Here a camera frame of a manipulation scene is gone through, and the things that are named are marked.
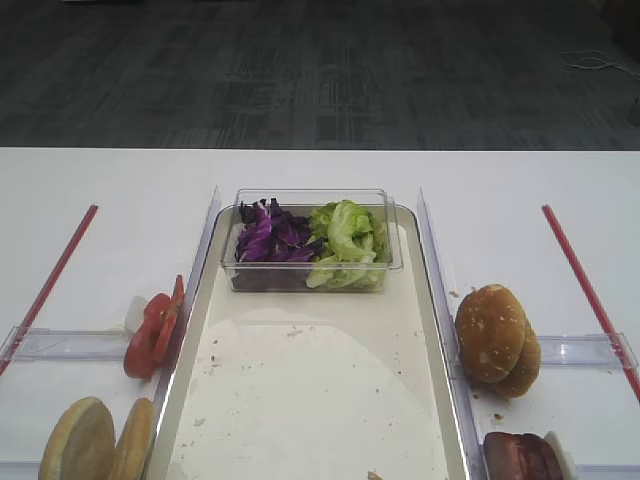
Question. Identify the white metal tray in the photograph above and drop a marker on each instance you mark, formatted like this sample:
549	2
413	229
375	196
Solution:
311	385

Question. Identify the left upper clear cross divider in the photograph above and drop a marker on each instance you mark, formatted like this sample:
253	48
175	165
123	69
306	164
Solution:
40	344

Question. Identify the bun half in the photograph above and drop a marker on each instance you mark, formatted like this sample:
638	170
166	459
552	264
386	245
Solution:
134	442
82	443

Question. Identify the right red tape strip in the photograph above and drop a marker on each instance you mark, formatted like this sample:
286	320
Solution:
590	300

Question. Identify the green lettuce leaves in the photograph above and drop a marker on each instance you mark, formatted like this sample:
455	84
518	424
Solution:
349	233

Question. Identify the rear tomato slice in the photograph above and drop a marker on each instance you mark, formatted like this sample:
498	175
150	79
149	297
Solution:
178	296

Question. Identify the left red tape strip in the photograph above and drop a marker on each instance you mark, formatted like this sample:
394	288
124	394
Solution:
24	327

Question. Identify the right upper clear cross divider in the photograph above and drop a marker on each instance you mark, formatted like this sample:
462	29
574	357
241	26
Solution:
596	351

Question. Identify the clear cross divider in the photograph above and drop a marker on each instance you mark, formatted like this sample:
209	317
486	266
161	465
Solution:
596	351
40	344

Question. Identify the right long clear divider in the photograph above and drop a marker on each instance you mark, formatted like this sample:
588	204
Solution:
458	388

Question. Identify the white stopper by tomatoes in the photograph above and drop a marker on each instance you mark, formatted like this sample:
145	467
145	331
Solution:
134	317

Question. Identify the front tomato slice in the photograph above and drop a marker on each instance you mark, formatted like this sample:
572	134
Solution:
139	358

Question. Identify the red tape strip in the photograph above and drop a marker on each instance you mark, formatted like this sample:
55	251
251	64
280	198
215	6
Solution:
590	300
24	327

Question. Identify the white stopper by patties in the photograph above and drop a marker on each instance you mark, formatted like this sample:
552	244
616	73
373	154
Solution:
564	458

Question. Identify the purple cabbage leaves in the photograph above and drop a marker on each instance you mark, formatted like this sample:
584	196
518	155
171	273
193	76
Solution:
271	234

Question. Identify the clear plastic container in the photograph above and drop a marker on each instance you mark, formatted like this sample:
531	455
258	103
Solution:
301	202

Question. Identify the rear meat patty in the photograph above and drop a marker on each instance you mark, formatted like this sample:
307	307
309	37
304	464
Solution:
537	459

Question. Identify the rear sesame bun top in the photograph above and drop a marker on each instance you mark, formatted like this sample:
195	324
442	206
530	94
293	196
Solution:
525	372

